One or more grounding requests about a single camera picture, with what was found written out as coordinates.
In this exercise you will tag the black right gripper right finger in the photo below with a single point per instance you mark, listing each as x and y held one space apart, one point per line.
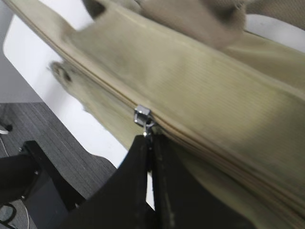
181 202

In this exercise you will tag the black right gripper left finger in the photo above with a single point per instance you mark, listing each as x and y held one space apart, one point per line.
121 202

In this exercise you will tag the silver metal zipper pull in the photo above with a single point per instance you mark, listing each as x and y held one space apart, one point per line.
143 117

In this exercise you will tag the khaki yellow canvas bag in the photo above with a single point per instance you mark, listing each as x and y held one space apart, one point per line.
232 103

